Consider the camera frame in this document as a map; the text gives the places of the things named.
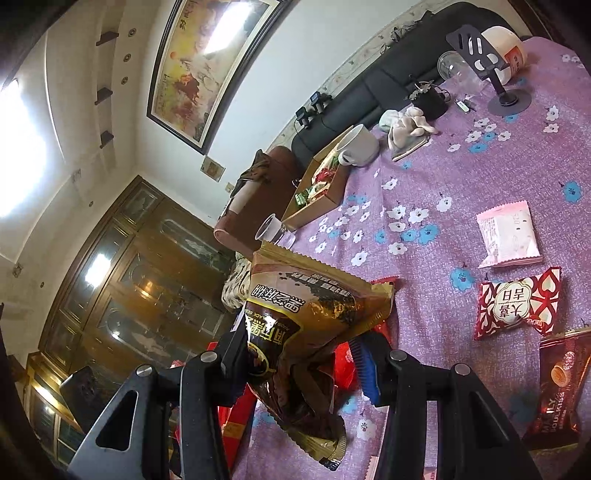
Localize clear plastic cup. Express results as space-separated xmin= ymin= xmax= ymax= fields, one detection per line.
xmin=438 ymin=51 xmax=484 ymax=94

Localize black phone stand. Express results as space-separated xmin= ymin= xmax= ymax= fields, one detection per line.
xmin=445 ymin=25 xmax=533 ymax=116

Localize white mug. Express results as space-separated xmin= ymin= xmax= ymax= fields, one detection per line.
xmin=336 ymin=124 xmax=380 ymax=167

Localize dark brown snack packet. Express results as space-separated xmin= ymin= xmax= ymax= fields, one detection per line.
xmin=523 ymin=325 xmax=591 ymax=452

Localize brown gold snack packet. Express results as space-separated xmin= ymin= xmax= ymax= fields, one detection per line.
xmin=242 ymin=242 xmax=395 ymax=472

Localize brown armchair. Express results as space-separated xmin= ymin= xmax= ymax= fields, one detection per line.
xmin=215 ymin=147 xmax=302 ymax=253

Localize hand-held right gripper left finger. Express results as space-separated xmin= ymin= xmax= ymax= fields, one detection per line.
xmin=68 ymin=310 xmax=250 ymax=480

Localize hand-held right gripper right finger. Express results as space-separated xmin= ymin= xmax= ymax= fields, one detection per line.
xmin=349 ymin=333 xmax=543 ymax=480

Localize pink white snack packet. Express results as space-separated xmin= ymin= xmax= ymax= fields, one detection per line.
xmin=477 ymin=202 xmax=542 ymax=269

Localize red white heart snack packet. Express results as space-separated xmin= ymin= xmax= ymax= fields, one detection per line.
xmin=474 ymin=267 xmax=563 ymax=341

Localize brown garment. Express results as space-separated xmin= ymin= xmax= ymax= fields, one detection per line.
xmin=237 ymin=150 xmax=274 ymax=186

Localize framed painting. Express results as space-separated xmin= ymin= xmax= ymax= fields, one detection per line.
xmin=147 ymin=0 xmax=297 ymax=156

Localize small black pouch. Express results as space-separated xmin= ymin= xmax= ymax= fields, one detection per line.
xmin=409 ymin=80 xmax=448 ymax=119

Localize purple floral tablecloth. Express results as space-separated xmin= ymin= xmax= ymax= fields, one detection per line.
xmin=231 ymin=36 xmax=591 ymax=480

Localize black leather sofa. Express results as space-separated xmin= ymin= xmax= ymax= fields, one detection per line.
xmin=291 ymin=0 xmax=532 ymax=158

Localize white cloth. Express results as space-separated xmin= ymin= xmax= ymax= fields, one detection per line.
xmin=379 ymin=106 xmax=439 ymax=154

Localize clear glass cup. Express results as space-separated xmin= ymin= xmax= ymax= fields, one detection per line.
xmin=256 ymin=214 xmax=296 ymax=248

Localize cardboard box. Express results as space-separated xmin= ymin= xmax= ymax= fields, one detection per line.
xmin=281 ymin=124 xmax=366 ymax=232

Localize red-rimmed white tray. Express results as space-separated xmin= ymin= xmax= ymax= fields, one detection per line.
xmin=171 ymin=342 xmax=259 ymax=480

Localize white paper bowl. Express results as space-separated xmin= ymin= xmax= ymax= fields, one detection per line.
xmin=480 ymin=25 xmax=530 ymax=86

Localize small wall calendar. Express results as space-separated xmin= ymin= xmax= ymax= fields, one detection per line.
xmin=201 ymin=156 xmax=226 ymax=180

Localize dark glossy panel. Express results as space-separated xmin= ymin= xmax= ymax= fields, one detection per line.
xmin=59 ymin=366 xmax=123 ymax=435

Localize wooden glass-panel doors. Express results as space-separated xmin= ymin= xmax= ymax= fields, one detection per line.
xmin=39 ymin=175 xmax=234 ymax=372

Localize patterned blanket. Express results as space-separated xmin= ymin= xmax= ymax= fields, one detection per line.
xmin=221 ymin=257 xmax=253 ymax=311

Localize pile of wrapped candies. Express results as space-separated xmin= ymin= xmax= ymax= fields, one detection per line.
xmin=294 ymin=156 xmax=343 ymax=209

